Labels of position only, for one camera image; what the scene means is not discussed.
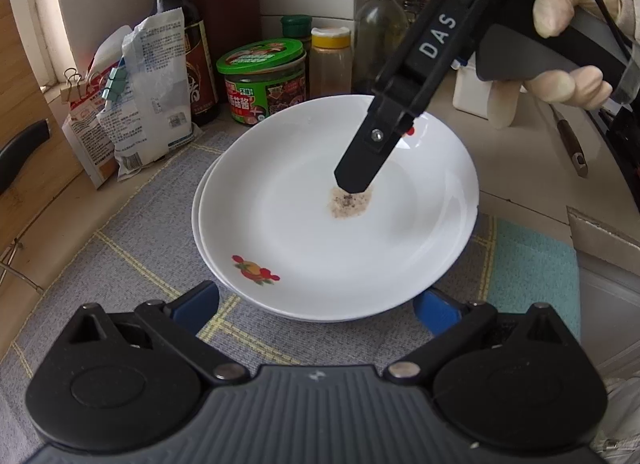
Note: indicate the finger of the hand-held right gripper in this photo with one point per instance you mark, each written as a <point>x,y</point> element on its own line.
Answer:
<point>365,159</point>

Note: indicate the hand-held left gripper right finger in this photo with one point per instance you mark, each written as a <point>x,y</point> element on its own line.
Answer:
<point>435,309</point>

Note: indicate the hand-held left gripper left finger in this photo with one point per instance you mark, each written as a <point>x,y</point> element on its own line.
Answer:
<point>197,304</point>

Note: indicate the white stained fruit-print plate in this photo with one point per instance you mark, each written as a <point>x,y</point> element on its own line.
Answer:
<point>300,224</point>

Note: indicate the white plastic container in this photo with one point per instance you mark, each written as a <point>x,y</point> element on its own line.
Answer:
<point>470,94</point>

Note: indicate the clear red-capped bottle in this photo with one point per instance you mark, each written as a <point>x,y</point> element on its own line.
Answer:
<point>377,34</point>

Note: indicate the grey green checked cloth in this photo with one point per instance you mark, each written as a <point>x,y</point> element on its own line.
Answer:
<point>125,269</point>

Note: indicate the yellow-lidded spice jar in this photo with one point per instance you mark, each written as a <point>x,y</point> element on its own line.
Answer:
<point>330,69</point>

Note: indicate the green-lidded sauce jar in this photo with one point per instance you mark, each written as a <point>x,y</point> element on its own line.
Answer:
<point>260,94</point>

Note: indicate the small green-capped jar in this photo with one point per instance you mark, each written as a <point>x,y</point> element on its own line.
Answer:
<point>296,27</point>

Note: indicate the metal spatula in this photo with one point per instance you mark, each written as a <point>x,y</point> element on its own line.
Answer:
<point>570,139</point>

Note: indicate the red white food bag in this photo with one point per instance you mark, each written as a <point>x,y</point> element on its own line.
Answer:
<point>85,144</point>

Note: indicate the black gas stove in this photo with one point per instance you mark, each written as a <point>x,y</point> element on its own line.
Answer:
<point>625,139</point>

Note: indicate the white printed food bag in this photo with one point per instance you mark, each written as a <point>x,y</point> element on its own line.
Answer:
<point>150,94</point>

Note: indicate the green binder clip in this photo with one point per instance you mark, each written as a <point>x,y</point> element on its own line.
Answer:
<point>115,87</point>

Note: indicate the gold binder clip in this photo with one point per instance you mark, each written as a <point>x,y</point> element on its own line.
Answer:
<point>71,94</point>

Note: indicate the bamboo cutting board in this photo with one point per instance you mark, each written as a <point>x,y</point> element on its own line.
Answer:
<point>25,44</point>

